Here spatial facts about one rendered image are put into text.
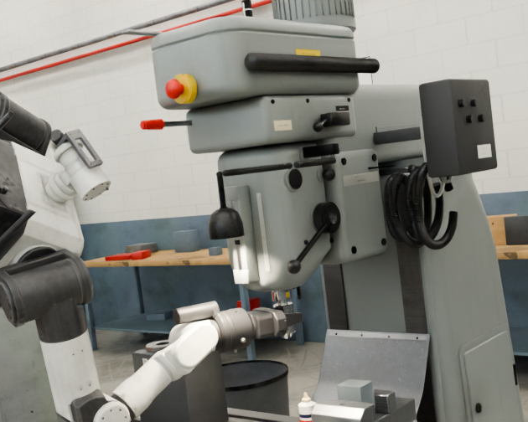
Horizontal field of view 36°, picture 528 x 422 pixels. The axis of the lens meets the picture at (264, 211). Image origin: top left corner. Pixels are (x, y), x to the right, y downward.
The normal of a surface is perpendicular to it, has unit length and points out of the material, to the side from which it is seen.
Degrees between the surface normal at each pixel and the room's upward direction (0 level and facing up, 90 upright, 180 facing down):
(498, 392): 89
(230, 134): 90
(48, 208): 58
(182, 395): 90
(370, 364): 63
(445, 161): 90
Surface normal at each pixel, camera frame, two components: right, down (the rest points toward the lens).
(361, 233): 0.76, -0.06
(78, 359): 0.65, 0.11
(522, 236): -0.69, 0.12
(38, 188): 0.73, -0.60
